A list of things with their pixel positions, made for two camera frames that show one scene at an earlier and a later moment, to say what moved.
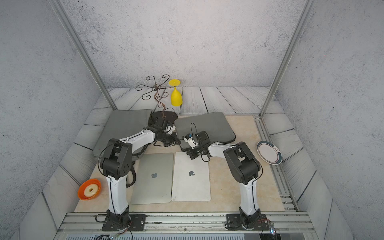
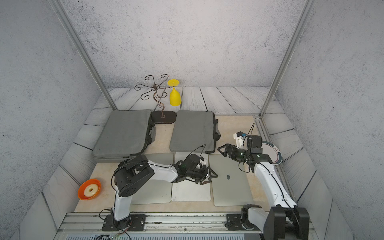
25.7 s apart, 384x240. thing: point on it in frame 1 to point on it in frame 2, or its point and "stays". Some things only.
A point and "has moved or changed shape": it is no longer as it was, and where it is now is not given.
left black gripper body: x=168 y=139 to x=197 y=174
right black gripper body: x=196 y=151 to x=239 y=155
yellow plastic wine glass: x=176 y=97 stays
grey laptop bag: x=215 y=125 has moved or changed shape
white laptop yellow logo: x=190 y=178 stays
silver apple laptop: x=153 y=180 stays
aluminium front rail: x=187 y=226 stays
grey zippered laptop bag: x=122 y=124 stays
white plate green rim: x=269 y=152 stays
